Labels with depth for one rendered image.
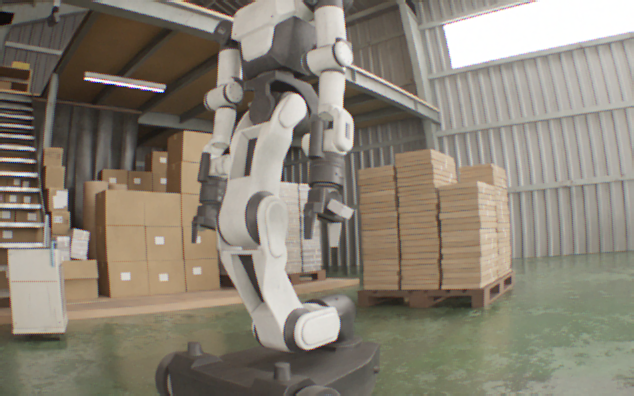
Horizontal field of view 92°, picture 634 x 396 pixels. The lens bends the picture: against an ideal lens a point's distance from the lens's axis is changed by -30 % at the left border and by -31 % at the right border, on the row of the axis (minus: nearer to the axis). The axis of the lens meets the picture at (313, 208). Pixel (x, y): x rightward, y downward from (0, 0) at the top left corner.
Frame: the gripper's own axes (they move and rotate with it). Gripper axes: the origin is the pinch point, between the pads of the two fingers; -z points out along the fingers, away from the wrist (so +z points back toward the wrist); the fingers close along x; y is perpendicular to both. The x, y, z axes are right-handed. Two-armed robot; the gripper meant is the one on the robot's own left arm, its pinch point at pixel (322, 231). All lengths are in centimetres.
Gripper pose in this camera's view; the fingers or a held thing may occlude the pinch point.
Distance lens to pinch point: 103.6
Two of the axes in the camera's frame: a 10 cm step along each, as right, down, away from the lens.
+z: 0.7, -9.7, 2.3
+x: -5.9, -2.3, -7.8
